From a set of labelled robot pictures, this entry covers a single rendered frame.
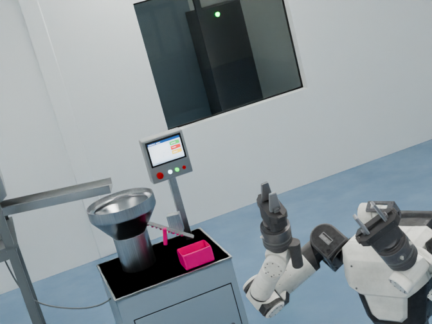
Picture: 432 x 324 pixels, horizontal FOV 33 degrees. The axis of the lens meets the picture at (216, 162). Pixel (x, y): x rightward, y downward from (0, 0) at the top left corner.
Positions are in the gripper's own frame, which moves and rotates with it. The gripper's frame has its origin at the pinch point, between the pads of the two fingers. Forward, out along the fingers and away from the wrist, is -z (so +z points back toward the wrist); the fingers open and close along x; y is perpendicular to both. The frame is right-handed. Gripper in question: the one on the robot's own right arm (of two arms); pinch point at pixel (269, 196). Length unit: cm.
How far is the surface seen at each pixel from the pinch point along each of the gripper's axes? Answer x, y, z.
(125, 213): -140, 30, 98
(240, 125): -370, -108, 234
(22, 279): -180, 93, 147
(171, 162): -167, -5, 98
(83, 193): -204, 44, 124
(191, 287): -111, 12, 135
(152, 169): -167, 6, 97
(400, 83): -369, -272, 253
